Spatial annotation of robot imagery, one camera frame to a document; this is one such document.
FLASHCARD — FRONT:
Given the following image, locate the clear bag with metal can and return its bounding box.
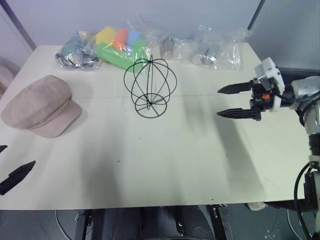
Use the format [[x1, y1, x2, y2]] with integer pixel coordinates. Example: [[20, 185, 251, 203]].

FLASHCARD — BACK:
[[146, 26, 195, 61]]

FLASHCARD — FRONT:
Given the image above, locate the clear bag with grey cylinders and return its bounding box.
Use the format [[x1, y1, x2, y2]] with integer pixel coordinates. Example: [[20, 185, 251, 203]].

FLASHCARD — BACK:
[[190, 24, 253, 71]]

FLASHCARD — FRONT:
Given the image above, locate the grey cylinder with red dot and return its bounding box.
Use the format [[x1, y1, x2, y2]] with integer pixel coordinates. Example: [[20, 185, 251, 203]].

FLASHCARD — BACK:
[[191, 43, 209, 66]]

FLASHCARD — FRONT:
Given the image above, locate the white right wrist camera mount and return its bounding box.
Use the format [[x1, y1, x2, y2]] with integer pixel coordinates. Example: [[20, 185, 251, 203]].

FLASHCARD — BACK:
[[254, 56, 286, 112]]

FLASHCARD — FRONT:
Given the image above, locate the clear bag of dark items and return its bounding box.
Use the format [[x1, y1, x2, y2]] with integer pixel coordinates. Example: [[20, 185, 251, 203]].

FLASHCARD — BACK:
[[55, 29, 101, 71]]

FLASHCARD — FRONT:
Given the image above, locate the black wire head stand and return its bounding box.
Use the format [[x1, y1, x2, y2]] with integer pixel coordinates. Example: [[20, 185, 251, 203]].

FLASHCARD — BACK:
[[123, 54, 178, 119]]

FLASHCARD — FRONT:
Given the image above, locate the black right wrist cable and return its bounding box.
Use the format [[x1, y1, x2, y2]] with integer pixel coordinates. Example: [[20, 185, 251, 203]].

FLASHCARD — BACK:
[[271, 91, 302, 104]]

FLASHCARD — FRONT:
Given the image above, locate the grey slanted post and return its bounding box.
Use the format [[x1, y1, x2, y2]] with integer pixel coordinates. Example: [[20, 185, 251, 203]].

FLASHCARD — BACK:
[[0, 0, 38, 52]]

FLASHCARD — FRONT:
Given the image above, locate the blue foam block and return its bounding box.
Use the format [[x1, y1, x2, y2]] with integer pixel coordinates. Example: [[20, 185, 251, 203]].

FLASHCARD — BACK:
[[126, 30, 141, 46]]

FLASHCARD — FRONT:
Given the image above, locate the white crumpled cloth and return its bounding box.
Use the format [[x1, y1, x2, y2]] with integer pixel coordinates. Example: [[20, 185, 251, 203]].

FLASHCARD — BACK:
[[247, 201, 268, 212]]

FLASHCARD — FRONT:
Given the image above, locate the orange foam cylinder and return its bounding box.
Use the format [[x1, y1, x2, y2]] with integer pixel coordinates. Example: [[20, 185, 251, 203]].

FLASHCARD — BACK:
[[112, 28, 129, 50]]

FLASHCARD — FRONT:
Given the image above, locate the yellow foam block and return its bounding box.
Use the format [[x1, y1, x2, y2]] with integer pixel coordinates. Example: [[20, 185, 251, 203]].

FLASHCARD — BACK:
[[95, 26, 118, 45]]

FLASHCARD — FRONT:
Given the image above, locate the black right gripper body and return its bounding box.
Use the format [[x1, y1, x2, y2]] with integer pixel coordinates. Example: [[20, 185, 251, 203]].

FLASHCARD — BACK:
[[249, 79, 273, 113]]

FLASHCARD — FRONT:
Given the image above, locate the green foam block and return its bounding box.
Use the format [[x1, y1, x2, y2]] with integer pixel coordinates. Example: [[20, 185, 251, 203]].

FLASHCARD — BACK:
[[96, 39, 152, 70]]

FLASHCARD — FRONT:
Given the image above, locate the black table frame leg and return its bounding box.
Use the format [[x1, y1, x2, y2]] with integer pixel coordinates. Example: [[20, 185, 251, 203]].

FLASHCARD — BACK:
[[210, 203, 229, 240], [74, 208, 106, 240]]

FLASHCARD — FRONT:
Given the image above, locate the beige newsboy cap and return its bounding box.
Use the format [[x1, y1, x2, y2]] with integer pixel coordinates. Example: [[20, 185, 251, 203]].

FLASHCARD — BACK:
[[0, 74, 84, 139]]

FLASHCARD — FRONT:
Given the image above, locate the dark slanted pole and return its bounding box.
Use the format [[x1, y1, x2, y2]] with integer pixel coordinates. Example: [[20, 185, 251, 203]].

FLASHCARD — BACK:
[[247, 0, 268, 30]]

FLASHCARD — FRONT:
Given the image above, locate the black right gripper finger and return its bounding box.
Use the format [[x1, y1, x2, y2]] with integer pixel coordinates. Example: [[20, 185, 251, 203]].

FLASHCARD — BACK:
[[217, 81, 254, 95], [216, 107, 262, 122]]

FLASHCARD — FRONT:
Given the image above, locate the dark rounded robot body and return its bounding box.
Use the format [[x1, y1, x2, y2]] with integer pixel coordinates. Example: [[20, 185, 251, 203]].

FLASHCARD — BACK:
[[103, 205, 216, 240]]

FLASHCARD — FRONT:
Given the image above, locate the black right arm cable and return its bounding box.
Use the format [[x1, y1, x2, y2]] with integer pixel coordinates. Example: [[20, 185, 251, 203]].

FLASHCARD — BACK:
[[293, 161, 317, 240]]

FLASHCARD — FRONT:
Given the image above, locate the clear bag of foam blocks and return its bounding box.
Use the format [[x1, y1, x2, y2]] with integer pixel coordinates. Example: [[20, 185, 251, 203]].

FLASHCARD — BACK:
[[94, 14, 154, 71]]

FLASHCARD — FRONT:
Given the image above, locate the silver metal can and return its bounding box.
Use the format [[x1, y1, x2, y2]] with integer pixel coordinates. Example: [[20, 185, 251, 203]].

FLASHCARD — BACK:
[[161, 37, 175, 60]]

